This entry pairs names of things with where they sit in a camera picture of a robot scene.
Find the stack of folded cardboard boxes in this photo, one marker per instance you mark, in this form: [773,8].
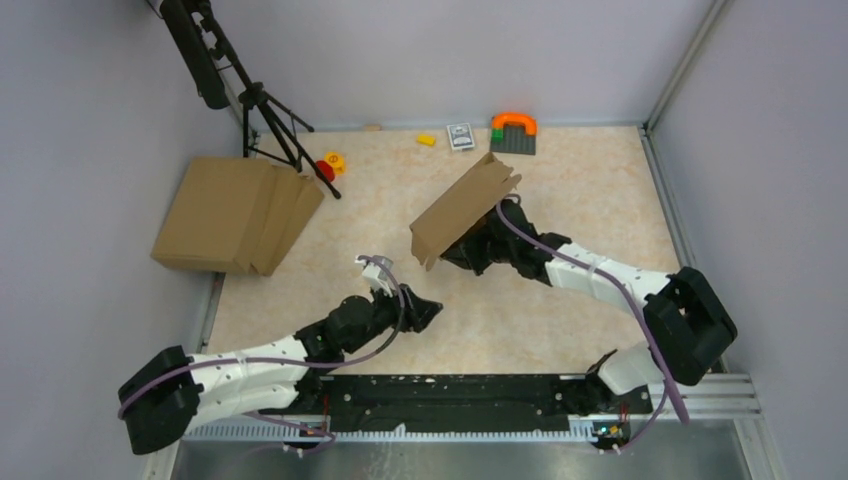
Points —
[237,216]

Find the black camera tripod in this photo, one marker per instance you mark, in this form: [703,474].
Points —
[223,82]

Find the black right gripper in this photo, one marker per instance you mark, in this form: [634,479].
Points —
[466,254]

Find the yellow round toy disc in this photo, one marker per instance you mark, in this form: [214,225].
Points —
[336,162]

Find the orange arch toy piece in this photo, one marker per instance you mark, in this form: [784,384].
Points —
[525,121]

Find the blue playing card deck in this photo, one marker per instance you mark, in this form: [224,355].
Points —
[460,137]

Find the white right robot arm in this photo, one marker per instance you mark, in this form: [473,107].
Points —
[686,326]

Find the red round toy disc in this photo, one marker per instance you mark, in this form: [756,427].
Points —
[326,170]

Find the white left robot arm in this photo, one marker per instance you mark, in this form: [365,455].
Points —
[176,392]

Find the brown cardboard box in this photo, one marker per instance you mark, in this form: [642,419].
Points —
[460,207]

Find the yellow toy block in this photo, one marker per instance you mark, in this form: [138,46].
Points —
[427,140]

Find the grey building baseplate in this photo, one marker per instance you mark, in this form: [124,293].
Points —
[514,142]

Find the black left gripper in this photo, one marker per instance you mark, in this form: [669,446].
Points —
[420,310]

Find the aluminium frame rail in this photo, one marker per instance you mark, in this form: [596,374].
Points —
[718,396]

